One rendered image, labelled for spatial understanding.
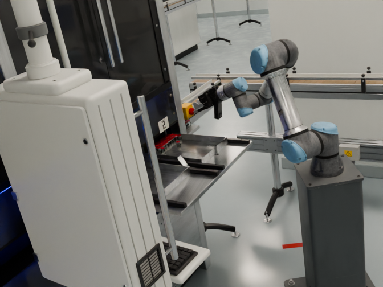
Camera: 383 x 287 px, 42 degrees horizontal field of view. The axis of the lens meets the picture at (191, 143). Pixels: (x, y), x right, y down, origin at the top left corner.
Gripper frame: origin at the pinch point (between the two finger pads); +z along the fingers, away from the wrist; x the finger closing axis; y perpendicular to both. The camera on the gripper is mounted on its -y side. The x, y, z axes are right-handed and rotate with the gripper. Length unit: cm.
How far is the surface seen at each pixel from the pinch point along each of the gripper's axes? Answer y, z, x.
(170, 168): -13.5, -5.9, 46.3
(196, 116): -4.8, 19.2, -22.5
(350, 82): -33, -56, -69
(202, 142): -14.4, -4.5, 14.3
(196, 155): -16.4, -8.7, 29.0
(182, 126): -2.5, 6.1, 9.1
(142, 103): 20, -65, 105
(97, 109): 25, -67, 123
